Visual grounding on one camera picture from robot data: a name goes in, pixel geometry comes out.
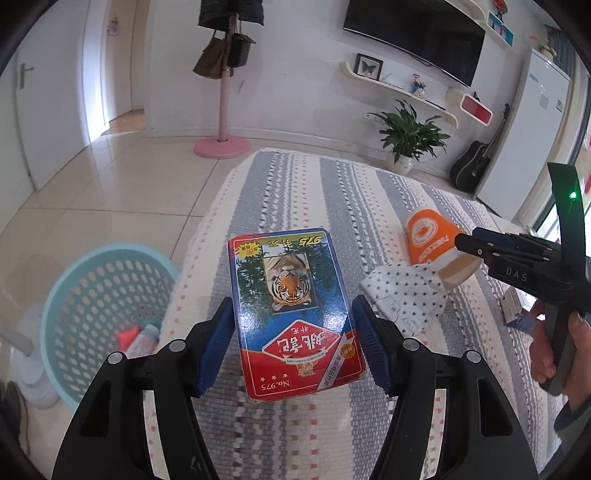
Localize grey curtain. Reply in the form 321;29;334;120
545;25;578;70

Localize red oval box shelf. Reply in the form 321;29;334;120
445;89;493;125

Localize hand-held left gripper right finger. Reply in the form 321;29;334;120
352;295;541;480

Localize brown handbag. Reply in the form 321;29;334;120
192;31;228;78

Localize tiger print card box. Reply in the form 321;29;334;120
228;227;368;401

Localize green potted plant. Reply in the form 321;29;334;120
369;100;451;175

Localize framed butterfly picture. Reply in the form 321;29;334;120
355;53;385;79

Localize small teal box shelf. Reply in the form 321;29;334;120
487;10;515;47

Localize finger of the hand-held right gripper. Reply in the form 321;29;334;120
454;233;499;261
471;228;520;246

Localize pink plastic bottle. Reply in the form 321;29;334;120
124;323;162;358

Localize white dotted packet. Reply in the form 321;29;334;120
360;262;451;335

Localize black acoustic guitar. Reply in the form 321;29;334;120
449;104;512;193

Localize low curved white wall shelf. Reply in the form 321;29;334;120
340;61;459;127

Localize pink coat rack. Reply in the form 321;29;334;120
194;14;251;160

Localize person's right hand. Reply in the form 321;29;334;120
529;300;591;386

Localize orange plastic bag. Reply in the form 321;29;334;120
115;325;139;352

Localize person's right forearm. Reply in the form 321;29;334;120
553;369;591;432

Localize light blue plastic basket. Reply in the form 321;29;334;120
39;244;182;411

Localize white door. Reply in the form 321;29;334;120
7;28;90;195

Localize black handbag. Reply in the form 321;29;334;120
228;23;257;69

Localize orange paper cup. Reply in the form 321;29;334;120
405;209;485;291

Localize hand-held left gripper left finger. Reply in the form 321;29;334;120
51;296;236;480

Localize striped woven tablecloth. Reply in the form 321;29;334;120
143;148;591;480

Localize black padded coat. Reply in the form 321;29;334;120
198;0;265;27

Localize black flat television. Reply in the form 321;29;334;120
342;0;486;88

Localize blue and white carton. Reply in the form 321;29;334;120
502;288;536;330

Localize white refrigerator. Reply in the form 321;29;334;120
475;48;571;222

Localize white round stand base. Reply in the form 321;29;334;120
0;305;61;408

